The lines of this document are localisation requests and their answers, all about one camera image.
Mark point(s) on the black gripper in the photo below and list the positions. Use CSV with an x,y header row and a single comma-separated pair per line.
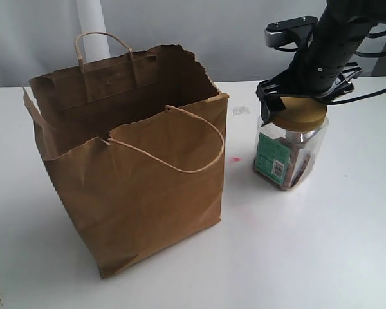
x,y
321,69

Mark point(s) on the clear jar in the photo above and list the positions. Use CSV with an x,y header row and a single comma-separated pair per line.
x,y
289,137

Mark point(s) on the brown paper bag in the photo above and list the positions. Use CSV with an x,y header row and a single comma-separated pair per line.
x,y
134,146

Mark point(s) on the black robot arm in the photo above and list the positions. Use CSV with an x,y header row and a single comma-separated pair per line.
x,y
346,19

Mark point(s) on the clear plastic scrap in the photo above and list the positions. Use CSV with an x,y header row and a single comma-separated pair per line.
x,y
240,110

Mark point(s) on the white roll in background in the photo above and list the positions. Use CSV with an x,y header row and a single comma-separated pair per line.
x,y
91,19

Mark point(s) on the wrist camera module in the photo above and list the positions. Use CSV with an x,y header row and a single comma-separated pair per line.
x,y
290,31

